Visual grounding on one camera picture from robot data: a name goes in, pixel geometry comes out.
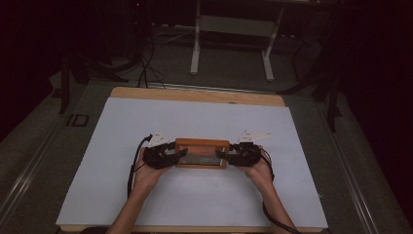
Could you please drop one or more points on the white metal stand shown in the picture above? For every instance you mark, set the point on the white metal stand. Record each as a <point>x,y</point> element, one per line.
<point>195,48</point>

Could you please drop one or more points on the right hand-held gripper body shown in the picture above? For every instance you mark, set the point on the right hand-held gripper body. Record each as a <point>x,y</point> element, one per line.
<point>247,152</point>

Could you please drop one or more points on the person's right hand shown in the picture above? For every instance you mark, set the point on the person's right hand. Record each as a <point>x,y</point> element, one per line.
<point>259,172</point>

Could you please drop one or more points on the person's left hand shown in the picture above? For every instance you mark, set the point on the person's left hand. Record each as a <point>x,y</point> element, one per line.
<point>147,177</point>

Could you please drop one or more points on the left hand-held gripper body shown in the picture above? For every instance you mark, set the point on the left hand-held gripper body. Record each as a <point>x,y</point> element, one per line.
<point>155,155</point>

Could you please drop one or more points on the black tripod stand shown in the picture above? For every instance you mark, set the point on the black tripod stand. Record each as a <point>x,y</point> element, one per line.
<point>66,87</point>
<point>331,97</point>

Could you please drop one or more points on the white paper sheet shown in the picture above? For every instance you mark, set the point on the white paper sheet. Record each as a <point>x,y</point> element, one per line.
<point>195,117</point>

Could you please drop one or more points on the wooden table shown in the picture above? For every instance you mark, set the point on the wooden table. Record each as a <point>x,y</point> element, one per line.
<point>195,95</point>

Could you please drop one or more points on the orange wooden box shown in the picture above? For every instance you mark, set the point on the orange wooden box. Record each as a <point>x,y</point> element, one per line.
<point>201,152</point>

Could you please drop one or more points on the metal floor rail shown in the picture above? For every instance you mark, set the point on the metal floor rail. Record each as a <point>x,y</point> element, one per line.
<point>26,175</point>
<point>350,175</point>

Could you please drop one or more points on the black square floor bracket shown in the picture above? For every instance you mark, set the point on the black square floor bracket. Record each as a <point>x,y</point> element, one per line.
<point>78,120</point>

